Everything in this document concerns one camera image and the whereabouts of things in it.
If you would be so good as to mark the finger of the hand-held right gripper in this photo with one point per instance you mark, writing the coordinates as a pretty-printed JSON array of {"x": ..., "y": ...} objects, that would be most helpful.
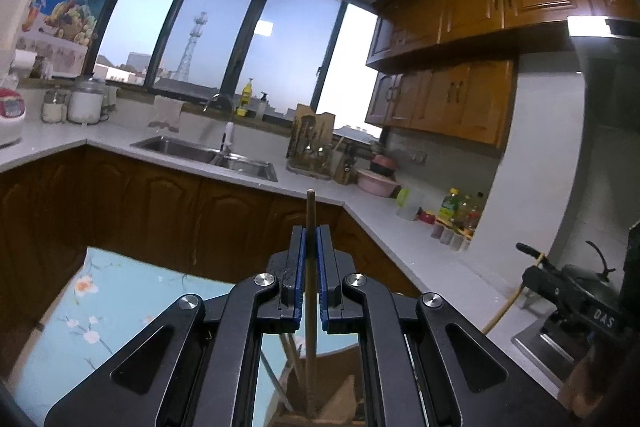
[{"x": 530, "y": 250}]

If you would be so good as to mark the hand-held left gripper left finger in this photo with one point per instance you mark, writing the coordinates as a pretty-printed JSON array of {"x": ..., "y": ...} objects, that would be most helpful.
[{"x": 300, "y": 277}]

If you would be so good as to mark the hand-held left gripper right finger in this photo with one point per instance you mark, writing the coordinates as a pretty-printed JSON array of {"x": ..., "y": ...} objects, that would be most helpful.
[{"x": 322, "y": 287}]

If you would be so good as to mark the wooden chopstick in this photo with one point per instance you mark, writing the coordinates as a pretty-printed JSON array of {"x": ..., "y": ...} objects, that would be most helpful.
[
  {"x": 510, "y": 304},
  {"x": 294, "y": 354},
  {"x": 311, "y": 217}
]

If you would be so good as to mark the metal chopstick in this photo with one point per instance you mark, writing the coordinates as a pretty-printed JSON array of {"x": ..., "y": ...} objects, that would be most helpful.
[{"x": 272, "y": 372}]

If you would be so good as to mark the wooden utensil holder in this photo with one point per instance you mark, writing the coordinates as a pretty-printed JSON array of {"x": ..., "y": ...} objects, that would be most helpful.
[{"x": 340, "y": 407}]

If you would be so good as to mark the person's right forearm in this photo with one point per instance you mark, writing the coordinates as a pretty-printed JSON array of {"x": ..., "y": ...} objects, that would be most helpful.
[{"x": 585, "y": 382}]

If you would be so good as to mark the black wok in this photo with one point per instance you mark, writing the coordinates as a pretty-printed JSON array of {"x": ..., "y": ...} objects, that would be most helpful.
[{"x": 580, "y": 277}]

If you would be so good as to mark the dark sauce bottle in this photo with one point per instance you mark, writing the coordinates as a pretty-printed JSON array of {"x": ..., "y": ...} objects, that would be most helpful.
[{"x": 475, "y": 212}]

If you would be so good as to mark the seasoning jar set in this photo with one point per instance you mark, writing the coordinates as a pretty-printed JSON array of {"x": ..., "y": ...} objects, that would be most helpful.
[{"x": 452, "y": 237}]

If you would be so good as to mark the cooking oil bottle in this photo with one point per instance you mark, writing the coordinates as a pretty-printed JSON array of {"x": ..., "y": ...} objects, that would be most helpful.
[{"x": 449, "y": 207}]

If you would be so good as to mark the small red container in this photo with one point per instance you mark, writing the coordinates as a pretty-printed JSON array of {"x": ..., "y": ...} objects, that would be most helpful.
[{"x": 426, "y": 217}]

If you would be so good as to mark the pink basin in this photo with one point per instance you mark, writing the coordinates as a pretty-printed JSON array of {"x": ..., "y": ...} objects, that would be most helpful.
[{"x": 377, "y": 184}]

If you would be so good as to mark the translucent plastic pitcher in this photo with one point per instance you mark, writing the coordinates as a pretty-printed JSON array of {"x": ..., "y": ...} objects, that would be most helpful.
[{"x": 410, "y": 204}]

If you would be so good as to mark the dark knife block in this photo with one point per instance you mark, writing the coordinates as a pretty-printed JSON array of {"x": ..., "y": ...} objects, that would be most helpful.
[{"x": 345, "y": 164}]

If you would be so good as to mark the cutting board knife rack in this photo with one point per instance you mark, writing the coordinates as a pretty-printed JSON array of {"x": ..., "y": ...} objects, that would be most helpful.
[{"x": 312, "y": 142}]

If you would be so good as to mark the pink bowl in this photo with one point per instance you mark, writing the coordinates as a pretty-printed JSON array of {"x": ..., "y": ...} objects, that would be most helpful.
[{"x": 384, "y": 164}]

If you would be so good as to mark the steel kitchen sink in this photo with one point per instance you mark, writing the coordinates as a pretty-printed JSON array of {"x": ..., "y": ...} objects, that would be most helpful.
[{"x": 200, "y": 154}]

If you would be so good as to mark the wooden kitchen counter cabinet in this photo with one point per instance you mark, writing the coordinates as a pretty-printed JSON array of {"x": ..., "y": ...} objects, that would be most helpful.
[{"x": 150, "y": 217}]

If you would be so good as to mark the clear pump bottle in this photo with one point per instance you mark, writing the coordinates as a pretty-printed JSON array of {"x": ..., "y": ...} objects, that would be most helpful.
[{"x": 263, "y": 107}]

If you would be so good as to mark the floral blue tablecloth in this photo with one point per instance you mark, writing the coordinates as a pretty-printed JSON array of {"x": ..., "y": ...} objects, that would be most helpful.
[{"x": 125, "y": 307}]

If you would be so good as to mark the yellow dish soap bottle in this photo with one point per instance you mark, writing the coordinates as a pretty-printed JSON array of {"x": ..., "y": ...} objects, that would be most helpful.
[{"x": 245, "y": 99}]

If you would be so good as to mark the chrome faucet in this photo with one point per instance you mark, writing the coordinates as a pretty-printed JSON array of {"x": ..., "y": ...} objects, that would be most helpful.
[{"x": 220, "y": 102}]

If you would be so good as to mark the range hood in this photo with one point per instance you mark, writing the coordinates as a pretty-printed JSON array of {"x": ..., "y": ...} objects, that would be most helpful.
[{"x": 610, "y": 72}]

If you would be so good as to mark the hanging dish cloth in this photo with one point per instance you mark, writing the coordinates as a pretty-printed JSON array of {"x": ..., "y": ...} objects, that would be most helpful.
[{"x": 165, "y": 114}]

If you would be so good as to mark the kitchen window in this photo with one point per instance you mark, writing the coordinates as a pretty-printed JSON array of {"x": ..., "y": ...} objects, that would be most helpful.
[{"x": 225, "y": 32}]

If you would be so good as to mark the small glass jar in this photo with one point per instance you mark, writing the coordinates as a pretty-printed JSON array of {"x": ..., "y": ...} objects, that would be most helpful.
[
  {"x": 110, "y": 104},
  {"x": 54, "y": 109}
]

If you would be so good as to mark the lattice tower outside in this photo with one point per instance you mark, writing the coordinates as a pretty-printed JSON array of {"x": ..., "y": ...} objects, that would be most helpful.
[{"x": 195, "y": 42}]

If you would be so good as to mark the large glass jar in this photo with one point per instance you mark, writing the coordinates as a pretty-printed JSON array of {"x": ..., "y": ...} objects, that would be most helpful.
[{"x": 86, "y": 104}]

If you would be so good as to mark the white rice cooker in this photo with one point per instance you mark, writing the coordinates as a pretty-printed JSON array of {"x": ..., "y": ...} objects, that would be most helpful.
[{"x": 10, "y": 117}]

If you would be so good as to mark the paper towel roll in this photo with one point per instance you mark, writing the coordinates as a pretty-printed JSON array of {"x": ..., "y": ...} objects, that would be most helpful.
[{"x": 22, "y": 66}]

